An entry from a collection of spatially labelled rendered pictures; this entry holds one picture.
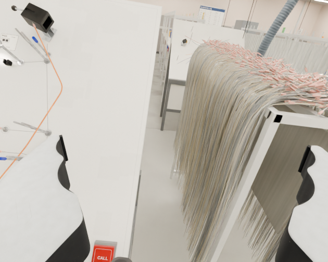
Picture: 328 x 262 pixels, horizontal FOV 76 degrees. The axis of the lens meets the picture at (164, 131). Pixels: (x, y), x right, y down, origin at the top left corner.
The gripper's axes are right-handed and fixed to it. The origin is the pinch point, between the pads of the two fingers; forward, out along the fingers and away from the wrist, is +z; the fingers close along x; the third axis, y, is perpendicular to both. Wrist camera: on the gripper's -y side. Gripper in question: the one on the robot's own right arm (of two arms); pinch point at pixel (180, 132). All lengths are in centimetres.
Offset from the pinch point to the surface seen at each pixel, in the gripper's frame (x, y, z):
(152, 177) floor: -24, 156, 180
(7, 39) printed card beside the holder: -50, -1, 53
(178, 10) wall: -6, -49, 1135
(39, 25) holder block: -36, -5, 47
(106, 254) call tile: -16, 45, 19
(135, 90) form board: -12, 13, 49
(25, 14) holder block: -39, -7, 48
